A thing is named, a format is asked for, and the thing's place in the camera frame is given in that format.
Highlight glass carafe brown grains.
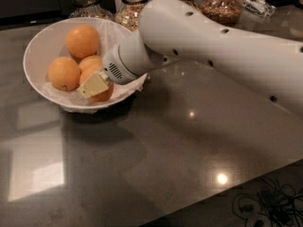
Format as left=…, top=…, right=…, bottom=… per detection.
left=200, top=0, right=241, bottom=26

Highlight black cable bundle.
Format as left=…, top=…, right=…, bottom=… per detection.
left=232, top=175, right=303, bottom=227

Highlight white bowl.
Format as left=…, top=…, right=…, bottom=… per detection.
left=23, top=18, right=147, bottom=114

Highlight glass carafe far left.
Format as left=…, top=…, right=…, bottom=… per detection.
left=69, top=0, right=114, bottom=21

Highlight orange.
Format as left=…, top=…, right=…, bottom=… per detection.
left=65, top=25, right=100, bottom=59
left=79, top=55, right=102, bottom=71
left=79, top=64, right=115, bottom=103
left=47, top=57, right=81, bottom=91

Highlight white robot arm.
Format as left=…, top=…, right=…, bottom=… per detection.
left=79, top=0, right=303, bottom=115

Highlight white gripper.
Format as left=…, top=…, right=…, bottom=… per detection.
left=78, top=44, right=138, bottom=98

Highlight glass carafe mixed grains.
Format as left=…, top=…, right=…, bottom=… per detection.
left=115, top=0, right=149, bottom=31

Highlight clear plastic bag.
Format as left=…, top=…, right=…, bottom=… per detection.
left=241, top=0, right=276, bottom=18

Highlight white paper bowl liner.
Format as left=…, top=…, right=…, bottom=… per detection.
left=35, top=18, right=147, bottom=114

